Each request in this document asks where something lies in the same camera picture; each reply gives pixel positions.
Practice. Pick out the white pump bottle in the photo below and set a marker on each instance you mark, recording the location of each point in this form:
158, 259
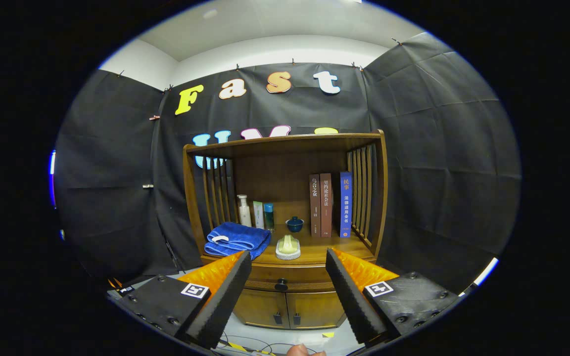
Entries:
244, 215

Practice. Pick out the dark brown book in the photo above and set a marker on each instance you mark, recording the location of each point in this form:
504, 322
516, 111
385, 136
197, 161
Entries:
314, 207

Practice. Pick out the wooden countertop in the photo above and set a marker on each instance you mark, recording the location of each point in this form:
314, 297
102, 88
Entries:
314, 247

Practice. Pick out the white green tube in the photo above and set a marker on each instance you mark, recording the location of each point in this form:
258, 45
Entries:
258, 216

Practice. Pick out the blue lidded teacup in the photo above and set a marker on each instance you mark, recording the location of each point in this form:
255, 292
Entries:
295, 226

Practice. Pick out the white panel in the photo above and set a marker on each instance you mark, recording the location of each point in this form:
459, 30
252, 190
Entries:
483, 274

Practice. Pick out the folded blue towel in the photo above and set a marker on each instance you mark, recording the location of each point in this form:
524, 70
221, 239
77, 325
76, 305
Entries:
238, 237

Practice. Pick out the blue book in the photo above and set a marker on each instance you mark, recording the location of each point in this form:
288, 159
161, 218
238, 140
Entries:
346, 202

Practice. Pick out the pale green scrub brush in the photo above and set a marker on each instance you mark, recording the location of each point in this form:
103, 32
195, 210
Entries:
288, 247

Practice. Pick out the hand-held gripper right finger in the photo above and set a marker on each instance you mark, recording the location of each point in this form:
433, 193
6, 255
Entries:
353, 301

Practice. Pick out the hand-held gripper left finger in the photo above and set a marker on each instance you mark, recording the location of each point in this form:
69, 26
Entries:
225, 302

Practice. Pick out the reddish brown book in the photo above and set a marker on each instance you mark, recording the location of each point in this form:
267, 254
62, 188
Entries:
325, 207

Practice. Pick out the teal bottle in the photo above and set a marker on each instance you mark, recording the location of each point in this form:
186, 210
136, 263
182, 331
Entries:
269, 218

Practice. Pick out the wooden cabinet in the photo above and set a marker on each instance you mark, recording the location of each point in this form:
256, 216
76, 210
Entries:
285, 168

